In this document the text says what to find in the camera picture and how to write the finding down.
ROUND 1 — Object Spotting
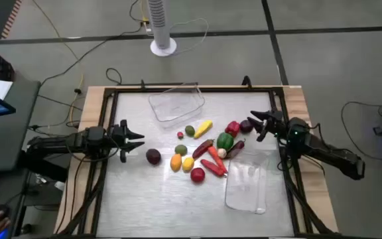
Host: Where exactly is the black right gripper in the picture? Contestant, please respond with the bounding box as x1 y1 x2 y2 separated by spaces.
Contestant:
247 110 292 143

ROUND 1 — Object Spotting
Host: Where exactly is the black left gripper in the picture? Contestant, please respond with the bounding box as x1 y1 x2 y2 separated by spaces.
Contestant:
110 119 145 164

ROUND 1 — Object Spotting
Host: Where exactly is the dark purple plum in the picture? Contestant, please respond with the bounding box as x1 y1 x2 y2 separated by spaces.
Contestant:
145 148 162 166

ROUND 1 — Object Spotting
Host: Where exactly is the green bell pepper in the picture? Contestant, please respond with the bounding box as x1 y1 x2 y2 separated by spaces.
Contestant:
216 132 235 151

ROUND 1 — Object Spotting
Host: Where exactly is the orange mango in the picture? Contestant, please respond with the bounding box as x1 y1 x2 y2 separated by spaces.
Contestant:
170 153 182 173

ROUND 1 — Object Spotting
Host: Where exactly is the orange carrot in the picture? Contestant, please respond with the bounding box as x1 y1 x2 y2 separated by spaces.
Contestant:
207 145 228 174

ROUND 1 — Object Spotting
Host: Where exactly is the yellow lemon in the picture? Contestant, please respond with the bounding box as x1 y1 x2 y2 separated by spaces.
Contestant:
182 157 196 173

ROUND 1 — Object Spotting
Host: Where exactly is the dark red chili pepper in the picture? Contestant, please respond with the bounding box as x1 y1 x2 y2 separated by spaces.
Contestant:
192 139 216 160

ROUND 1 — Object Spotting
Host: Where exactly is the bright red chili pepper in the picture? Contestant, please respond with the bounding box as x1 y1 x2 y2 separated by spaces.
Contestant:
200 159 227 178

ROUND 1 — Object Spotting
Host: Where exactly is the red apple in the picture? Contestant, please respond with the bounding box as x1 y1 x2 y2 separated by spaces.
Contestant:
190 167 206 183

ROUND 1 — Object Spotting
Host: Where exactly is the dark purple onion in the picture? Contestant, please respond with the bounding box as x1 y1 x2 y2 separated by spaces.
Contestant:
239 119 254 134

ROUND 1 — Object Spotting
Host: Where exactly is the red bell pepper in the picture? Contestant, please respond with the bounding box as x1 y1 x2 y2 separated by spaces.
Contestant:
224 120 241 138

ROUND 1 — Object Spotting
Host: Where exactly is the purple eggplant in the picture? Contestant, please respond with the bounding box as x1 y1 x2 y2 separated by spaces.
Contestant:
224 139 246 160

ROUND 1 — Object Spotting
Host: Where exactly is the clear plastic basket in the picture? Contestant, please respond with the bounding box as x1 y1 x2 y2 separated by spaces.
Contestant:
148 83 206 129
224 151 269 215

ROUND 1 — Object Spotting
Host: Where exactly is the dark grey desk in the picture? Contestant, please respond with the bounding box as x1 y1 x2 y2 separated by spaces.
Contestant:
0 73 42 173

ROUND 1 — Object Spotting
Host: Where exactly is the white tower fan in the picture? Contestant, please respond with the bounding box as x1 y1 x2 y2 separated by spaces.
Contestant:
147 0 178 57

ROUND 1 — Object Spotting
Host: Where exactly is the black computer mouse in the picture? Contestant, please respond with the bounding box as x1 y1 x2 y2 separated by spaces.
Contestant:
0 203 12 220

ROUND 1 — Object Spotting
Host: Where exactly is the black plastic crate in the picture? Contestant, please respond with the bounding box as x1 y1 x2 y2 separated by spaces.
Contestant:
0 49 15 82

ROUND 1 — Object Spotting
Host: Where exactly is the black aluminium table frame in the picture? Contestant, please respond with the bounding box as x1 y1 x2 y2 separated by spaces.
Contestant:
58 86 337 238

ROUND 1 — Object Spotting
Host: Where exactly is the looped black cable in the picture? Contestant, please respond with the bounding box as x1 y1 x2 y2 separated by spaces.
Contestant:
105 67 123 86

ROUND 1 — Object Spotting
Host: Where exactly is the yellow floor cable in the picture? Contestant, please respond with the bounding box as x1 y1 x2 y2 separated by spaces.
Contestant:
31 0 85 129

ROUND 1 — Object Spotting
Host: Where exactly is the thin black floor cable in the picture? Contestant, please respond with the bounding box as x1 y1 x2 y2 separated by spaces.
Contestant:
340 101 382 153

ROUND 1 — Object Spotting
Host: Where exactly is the long black floor cable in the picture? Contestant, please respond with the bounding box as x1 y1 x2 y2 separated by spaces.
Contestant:
39 25 145 89

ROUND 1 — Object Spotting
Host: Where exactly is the white fan cable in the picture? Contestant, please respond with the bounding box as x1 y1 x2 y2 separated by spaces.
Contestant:
168 17 210 56

